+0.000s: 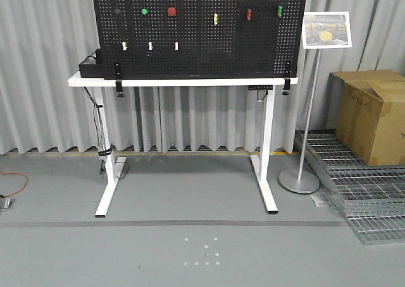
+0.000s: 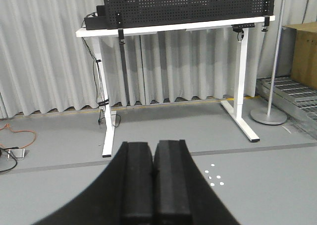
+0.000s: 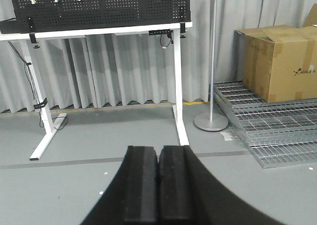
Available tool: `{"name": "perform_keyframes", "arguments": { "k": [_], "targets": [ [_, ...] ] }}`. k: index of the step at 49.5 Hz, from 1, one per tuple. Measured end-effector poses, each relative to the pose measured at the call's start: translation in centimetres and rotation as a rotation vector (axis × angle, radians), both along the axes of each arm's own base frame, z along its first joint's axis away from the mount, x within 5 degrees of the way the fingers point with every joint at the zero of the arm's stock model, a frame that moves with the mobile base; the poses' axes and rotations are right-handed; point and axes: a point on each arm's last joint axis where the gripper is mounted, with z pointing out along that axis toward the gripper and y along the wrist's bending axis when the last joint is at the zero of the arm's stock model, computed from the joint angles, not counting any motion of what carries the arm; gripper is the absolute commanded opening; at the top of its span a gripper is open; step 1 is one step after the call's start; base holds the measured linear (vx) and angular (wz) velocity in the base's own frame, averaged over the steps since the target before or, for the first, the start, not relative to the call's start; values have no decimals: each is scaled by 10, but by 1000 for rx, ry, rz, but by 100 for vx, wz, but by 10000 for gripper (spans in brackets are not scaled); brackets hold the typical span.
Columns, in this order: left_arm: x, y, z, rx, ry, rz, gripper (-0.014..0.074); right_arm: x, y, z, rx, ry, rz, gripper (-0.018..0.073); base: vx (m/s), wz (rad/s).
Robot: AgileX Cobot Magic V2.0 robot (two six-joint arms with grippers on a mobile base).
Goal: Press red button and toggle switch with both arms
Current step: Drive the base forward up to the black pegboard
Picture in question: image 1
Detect lower red push button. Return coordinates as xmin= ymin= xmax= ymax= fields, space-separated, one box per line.
xmin=167 ymin=7 xmax=177 ymax=16

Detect white standing desk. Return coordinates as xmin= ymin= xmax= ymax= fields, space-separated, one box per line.
xmin=68 ymin=71 xmax=299 ymax=217

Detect desk height control panel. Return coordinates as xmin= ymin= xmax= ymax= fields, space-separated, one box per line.
xmin=248 ymin=85 xmax=273 ymax=91

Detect left black table clamp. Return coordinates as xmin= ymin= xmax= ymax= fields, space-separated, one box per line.
xmin=115 ymin=80 xmax=125 ymax=97

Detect black table clamp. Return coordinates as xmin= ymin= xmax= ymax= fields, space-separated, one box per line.
xmin=282 ymin=78 xmax=291 ymax=95
xmin=115 ymin=80 xmax=125 ymax=97

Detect right black table clamp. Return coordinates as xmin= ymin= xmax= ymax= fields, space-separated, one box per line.
xmin=282 ymin=78 xmax=291 ymax=95

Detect black perforated pegboard panel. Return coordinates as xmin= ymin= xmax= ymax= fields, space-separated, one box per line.
xmin=93 ymin=0 xmax=306 ymax=80

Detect black electronics box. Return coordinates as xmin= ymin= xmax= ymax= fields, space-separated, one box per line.
xmin=78 ymin=48 xmax=104 ymax=78

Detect silver sign stand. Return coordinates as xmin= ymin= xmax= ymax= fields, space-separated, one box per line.
xmin=278 ymin=11 xmax=353 ymax=195

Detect cardboard box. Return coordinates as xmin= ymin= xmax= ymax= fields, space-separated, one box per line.
xmin=332 ymin=70 xmax=404 ymax=166

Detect metal floor grating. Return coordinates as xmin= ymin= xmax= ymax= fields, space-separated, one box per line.
xmin=295 ymin=130 xmax=404 ymax=245

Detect grey foot pedal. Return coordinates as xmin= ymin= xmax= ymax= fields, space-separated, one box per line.
xmin=0 ymin=195 xmax=12 ymax=212

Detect black desk cables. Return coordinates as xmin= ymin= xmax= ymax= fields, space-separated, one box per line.
xmin=82 ymin=86 xmax=130 ymax=180

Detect white rocker switch yellow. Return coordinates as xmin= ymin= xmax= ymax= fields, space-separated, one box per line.
xmin=121 ymin=41 xmax=128 ymax=51

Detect green toggle switch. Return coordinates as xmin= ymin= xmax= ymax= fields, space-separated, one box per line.
xmin=277 ymin=5 xmax=284 ymax=17

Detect orange cable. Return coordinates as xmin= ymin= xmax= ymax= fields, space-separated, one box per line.
xmin=0 ymin=170 xmax=29 ymax=198

